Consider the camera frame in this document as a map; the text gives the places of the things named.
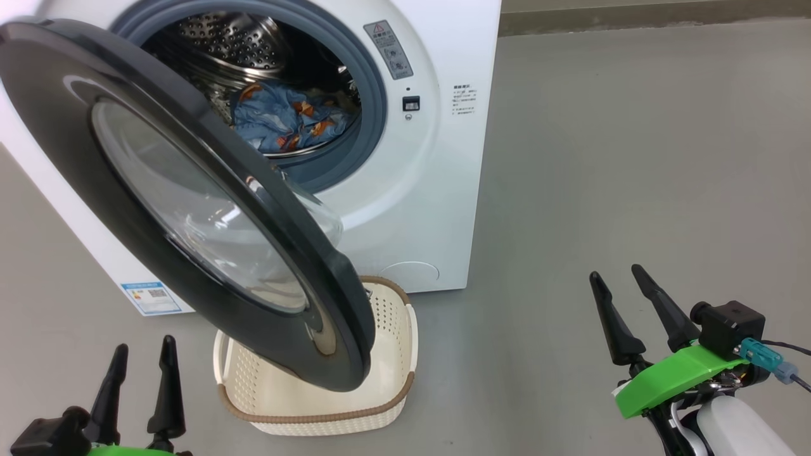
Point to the round white filter cover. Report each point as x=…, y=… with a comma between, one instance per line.
x=412, y=275

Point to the teal right camera connector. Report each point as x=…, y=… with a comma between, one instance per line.
x=760, y=354

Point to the blue cartoon print garment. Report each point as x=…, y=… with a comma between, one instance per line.
x=272, y=120

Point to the grey rubber door gasket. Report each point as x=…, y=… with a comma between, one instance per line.
x=374, y=126

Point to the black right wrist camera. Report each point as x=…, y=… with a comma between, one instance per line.
x=728, y=326

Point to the black round washer door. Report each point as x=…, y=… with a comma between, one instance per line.
x=63, y=126

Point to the steel washer drum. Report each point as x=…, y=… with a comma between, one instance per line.
x=222, y=44

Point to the grey warning sticker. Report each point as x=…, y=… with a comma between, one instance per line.
x=388, y=50

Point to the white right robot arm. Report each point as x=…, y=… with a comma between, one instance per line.
x=735, y=430

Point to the blue energy label sticker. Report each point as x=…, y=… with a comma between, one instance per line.
x=151, y=297

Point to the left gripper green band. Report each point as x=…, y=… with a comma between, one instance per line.
x=127, y=452

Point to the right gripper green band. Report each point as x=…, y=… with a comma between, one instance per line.
x=671, y=377

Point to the white front-load washing machine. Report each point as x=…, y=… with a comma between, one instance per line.
x=443, y=190

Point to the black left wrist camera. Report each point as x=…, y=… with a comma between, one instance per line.
x=51, y=437

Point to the cream perforated laundry basket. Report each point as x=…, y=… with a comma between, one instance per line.
x=393, y=329

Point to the black door latch slot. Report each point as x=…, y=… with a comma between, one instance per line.
x=411, y=103

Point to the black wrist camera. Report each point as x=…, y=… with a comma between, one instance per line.
x=728, y=326
x=51, y=437

